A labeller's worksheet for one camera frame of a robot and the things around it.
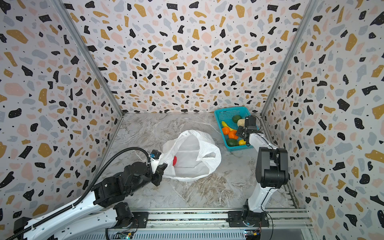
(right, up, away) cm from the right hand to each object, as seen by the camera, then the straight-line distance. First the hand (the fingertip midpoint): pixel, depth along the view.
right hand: (240, 127), depth 98 cm
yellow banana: (-9, +2, +14) cm, 16 cm away
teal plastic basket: (-4, +10, +28) cm, 30 cm away
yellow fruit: (+2, -10, +3) cm, 11 cm away
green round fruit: (+1, +7, +16) cm, 18 cm away
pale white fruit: (+4, +4, +12) cm, 13 cm away
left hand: (-41, -17, -29) cm, 53 cm away
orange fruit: (-4, -5, +5) cm, 8 cm away
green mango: (-5, -10, +1) cm, 11 cm away
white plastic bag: (-32, -18, 0) cm, 36 cm away
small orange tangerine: (-8, -2, +8) cm, 12 cm away
